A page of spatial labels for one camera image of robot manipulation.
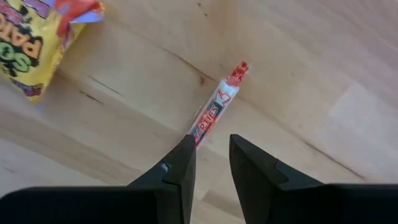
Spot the yellow Sour Patch Kids pack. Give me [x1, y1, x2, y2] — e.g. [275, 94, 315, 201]
[0, 0, 106, 105]

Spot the Smarties candy roll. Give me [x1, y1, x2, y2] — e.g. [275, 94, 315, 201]
[188, 60, 250, 149]

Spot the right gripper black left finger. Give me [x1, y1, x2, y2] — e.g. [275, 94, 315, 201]
[126, 134, 198, 224]

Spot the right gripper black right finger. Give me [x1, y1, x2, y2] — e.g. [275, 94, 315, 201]
[229, 134, 293, 224]

